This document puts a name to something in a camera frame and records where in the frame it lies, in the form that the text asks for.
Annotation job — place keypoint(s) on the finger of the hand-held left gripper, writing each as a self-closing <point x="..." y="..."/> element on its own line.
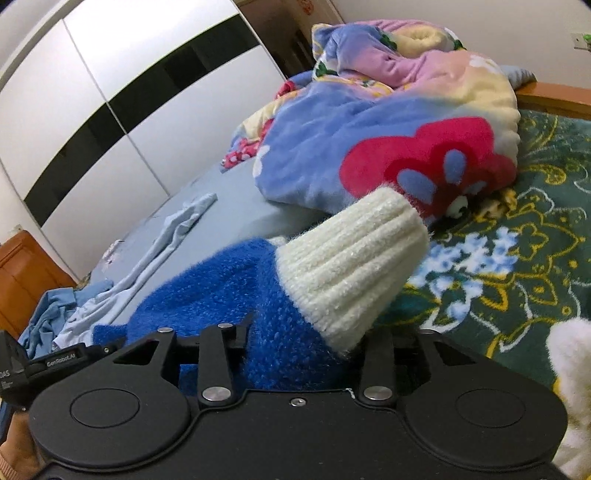
<point x="108" y="348"/>

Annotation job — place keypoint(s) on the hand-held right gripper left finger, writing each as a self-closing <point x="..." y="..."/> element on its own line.
<point x="240" y="334"/>

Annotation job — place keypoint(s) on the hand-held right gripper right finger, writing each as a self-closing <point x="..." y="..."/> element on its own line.
<point x="381" y="350"/>

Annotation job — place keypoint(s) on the blue fuzzy sweater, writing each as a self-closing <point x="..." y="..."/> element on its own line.
<point x="221" y="286"/>

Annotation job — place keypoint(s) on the blue crumpled garment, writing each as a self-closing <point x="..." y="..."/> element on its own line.
<point x="51" y="309"/>

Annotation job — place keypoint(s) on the wooden bed headboard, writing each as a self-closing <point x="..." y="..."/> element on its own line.
<point x="27" y="277"/>

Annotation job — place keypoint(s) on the light blue sheet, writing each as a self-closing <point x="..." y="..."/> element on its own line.
<point x="231" y="217"/>

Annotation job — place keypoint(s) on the pale blue garment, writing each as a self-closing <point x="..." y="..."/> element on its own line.
<point x="180" y="221"/>

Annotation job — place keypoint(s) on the green floral blanket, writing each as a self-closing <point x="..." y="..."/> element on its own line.
<point x="508" y="286"/>

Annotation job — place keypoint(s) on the colourful flower blanket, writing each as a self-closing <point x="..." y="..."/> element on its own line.
<point x="323" y="138"/>

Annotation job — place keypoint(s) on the white and black wardrobe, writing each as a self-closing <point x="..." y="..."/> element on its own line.
<point x="138" y="69"/>

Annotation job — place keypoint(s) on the wooden bed footboard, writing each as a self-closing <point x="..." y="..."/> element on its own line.
<point x="563" y="97"/>

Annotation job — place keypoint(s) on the wall socket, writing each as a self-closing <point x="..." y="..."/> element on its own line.
<point x="581" y="40"/>

